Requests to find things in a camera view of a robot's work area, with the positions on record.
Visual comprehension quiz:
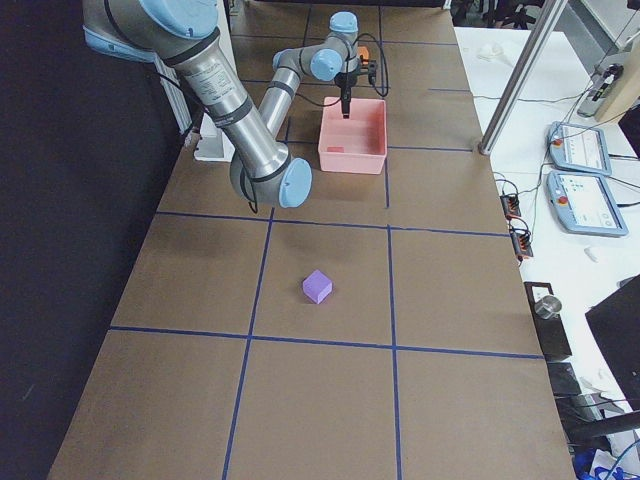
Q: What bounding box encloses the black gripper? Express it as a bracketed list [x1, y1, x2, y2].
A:
[335, 71, 358, 119]

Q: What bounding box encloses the purple foam block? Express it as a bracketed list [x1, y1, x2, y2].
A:
[302, 269, 333, 304]

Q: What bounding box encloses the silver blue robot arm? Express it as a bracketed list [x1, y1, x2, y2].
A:
[82, 1, 312, 208]
[259, 11, 362, 135]

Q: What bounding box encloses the pink plastic bin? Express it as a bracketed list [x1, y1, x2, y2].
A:
[318, 98, 388, 175]

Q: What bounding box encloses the black orange connector box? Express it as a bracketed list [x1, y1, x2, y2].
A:
[500, 193, 521, 219]
[509, 228, 533, 260]

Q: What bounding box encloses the upper teach pendant tablet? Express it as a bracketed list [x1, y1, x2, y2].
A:
[547, 121, 612, 176]

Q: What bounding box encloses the teach pendant tablet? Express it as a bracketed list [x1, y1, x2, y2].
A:
[546, 170, 629, 238]
[547, 121, 612, 176]

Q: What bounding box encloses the lower teach pendant tablet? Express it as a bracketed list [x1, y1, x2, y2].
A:
[546, 170, 629, 238]

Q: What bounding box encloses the metal cup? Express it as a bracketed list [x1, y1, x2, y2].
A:
[534, 295, 562, 320]

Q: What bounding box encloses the aluminium frame post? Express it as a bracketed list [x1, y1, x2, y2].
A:
[478, 0, 568, 156]

